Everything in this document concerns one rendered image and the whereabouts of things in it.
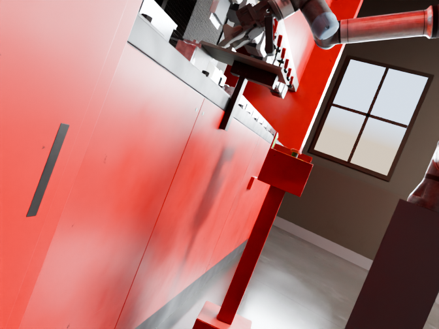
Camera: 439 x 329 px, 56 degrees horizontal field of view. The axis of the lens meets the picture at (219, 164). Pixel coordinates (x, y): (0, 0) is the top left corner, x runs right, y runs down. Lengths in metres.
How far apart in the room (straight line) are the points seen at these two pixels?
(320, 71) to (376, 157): 1.78
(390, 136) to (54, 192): 4.71
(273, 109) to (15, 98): 3.18
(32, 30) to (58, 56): 0.04
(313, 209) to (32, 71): 4.81
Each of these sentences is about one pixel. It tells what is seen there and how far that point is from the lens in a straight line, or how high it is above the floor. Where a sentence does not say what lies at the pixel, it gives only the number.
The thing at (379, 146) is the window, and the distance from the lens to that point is 5.02.
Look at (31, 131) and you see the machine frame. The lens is 0.40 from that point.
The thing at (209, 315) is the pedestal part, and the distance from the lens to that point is 1.63.
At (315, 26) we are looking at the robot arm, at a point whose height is 1.16.
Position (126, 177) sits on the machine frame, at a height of 0.60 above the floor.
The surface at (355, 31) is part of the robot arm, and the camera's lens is 1.43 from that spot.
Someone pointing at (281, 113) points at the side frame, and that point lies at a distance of 3.47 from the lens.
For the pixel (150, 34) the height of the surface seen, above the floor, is 0.86.
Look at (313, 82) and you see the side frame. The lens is 3.50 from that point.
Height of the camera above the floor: 0.74
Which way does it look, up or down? 3 degrees down
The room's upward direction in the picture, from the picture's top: 22 degrees clockwise
